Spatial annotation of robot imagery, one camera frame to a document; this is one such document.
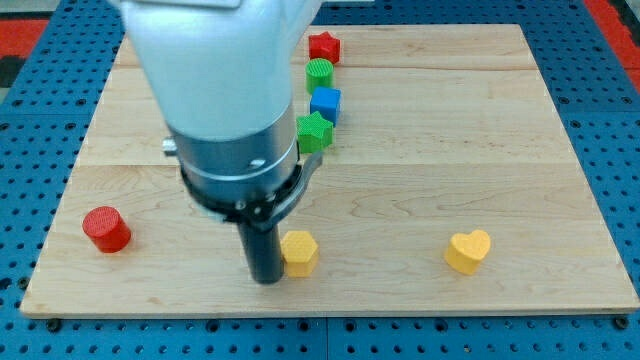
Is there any yellow hexagon block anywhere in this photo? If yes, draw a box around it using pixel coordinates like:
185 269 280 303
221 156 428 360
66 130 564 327
281 231 319 278

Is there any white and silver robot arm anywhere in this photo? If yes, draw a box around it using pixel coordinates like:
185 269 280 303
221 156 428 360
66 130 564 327
117 0 321 227

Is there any green star block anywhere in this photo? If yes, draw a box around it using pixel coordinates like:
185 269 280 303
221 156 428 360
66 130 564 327
296 111 334 154

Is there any red star block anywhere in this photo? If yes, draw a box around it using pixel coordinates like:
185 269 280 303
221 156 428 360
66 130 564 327
308 31 341 64

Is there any blue cube block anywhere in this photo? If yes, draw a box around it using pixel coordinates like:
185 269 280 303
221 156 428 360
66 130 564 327
309 86 342 126

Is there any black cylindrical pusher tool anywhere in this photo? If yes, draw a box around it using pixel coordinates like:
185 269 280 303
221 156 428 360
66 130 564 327
238 223 284 284

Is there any green cylinder block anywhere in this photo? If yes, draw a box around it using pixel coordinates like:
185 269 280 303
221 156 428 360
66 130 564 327
305 58 334 94

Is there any light wooden board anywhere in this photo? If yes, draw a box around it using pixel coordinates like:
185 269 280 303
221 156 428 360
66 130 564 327
20 25 639 319

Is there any yellow heart block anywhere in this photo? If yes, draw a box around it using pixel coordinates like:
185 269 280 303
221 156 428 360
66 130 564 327
444 229 491 275

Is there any red cylinder block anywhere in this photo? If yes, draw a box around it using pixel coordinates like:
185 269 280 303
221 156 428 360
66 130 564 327
82 206 132 253

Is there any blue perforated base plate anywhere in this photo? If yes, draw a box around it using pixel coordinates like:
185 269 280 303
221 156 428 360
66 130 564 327
1 0 639 359

